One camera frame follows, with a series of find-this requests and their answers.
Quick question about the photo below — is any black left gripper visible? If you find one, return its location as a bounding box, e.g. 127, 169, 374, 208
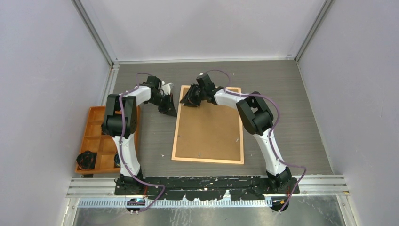
148, 93, 178, 117

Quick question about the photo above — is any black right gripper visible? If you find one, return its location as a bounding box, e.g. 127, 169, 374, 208
180, 84, 206, 108

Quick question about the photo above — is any light wooden picture frame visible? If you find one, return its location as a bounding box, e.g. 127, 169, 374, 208
171, 85, 245, 165

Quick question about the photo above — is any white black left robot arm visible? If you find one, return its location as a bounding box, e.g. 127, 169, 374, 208
101, 74, 177, 195

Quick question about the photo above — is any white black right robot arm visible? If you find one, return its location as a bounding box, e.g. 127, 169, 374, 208
180, 73, 292, 193

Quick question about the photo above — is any orange compartment tray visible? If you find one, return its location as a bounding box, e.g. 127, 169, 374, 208
75, 105, 142, 175

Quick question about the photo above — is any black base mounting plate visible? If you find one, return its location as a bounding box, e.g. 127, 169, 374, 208
114, 176, 300, 201

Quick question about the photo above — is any black coiled cable roll front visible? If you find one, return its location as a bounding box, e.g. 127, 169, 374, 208
76, 150, 97, 171

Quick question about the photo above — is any aluminium rail front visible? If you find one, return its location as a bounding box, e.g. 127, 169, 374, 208
67, 175, 349, 210

